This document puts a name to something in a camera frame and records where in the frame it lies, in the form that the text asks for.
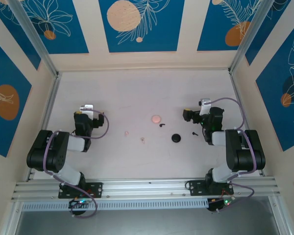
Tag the black earbud charging case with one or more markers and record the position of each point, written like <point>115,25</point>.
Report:
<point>176,138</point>

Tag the pink earbud charging case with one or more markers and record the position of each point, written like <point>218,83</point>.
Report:
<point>155,119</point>

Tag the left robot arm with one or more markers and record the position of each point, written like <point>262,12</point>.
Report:
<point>51,154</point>

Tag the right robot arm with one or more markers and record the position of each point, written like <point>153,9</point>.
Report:
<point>245,151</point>

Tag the grey metal sheet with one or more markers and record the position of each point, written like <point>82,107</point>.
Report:
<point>149,222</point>

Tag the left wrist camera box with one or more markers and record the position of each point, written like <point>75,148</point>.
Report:
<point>86,108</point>

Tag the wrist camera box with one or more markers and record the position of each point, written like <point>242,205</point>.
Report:
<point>86,108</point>
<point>205,102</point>

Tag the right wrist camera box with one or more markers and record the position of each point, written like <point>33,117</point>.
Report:
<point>205,102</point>

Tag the aluminium side rail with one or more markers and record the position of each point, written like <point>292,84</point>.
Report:
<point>42,127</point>
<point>247,122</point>

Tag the blue floral wall panel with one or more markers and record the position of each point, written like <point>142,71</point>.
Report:
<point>71,36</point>
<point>210,29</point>
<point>274,27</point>
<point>5,137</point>
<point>161,36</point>
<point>272,110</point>
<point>27,45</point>

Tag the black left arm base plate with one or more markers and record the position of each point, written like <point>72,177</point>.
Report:
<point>98,189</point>

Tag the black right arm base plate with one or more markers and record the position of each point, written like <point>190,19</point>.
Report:
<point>194,188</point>

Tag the aluminium frame post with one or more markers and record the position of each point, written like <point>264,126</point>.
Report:
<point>40,44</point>
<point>250,36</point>

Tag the aluminium mounting rail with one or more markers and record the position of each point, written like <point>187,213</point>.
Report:
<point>149,188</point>

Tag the aluminium frame bar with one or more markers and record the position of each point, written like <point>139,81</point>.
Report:
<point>11,220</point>
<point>281,220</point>

